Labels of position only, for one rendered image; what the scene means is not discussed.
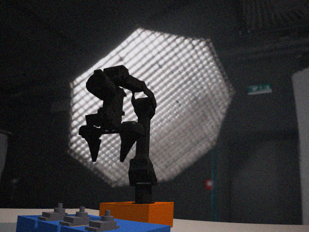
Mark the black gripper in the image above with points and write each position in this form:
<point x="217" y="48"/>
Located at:
<point x="129" y="132"/>

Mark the blue flat deck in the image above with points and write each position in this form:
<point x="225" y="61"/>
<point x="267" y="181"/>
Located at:
<point x="49" y="222"/>

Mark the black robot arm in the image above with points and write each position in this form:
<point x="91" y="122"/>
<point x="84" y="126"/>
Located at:
<point x="105" y="86"/>

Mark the grey micro servo with orange cable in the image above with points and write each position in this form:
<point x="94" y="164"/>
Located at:
<point x="80" y="218"/>

